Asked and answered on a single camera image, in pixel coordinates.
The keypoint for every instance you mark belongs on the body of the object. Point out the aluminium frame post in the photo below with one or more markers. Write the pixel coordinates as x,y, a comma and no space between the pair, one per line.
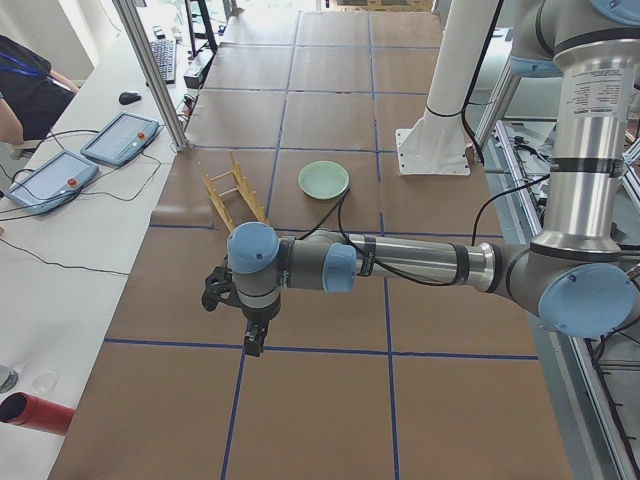
134,28

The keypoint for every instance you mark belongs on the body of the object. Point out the black computer mouse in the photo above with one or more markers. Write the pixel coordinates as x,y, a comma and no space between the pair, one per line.
129,97

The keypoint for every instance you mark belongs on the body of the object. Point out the red cylinder tube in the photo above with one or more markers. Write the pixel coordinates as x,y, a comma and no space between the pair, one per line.
28,411

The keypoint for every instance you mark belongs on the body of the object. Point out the aluminium frame rail right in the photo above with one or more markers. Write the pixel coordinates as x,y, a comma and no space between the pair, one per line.
569,275

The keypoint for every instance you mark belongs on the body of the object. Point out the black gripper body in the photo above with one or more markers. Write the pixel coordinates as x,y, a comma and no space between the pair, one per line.
258,318

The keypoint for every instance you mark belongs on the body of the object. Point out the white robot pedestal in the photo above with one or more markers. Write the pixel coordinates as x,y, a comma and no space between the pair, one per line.
436,144

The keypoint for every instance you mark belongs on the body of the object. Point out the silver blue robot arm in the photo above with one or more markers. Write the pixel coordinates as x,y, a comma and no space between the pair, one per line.
263,263

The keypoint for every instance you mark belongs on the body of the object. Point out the mint green plate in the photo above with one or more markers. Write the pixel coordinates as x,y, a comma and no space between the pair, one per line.
323,180

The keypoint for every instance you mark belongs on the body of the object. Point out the far blue teach pendant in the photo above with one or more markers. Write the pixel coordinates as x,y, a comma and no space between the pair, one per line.
121,140

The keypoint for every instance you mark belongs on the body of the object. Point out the wooden dish rack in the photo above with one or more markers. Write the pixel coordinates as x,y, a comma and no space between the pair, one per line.
224,188

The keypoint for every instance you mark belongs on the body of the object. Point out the blue teach pendant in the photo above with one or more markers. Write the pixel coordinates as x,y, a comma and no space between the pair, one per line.
55,183
121,140

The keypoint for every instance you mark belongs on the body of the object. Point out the person in black shirt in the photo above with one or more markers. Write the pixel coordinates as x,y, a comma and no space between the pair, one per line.
33,94

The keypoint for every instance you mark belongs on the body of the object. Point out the near blue teach pendant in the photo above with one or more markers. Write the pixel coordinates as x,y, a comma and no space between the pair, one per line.
55,183

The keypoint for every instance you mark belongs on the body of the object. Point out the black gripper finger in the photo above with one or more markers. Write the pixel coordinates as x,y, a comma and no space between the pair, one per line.
254,340

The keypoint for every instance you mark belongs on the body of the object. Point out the black keyboard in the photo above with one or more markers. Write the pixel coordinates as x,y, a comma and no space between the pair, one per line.
164,53

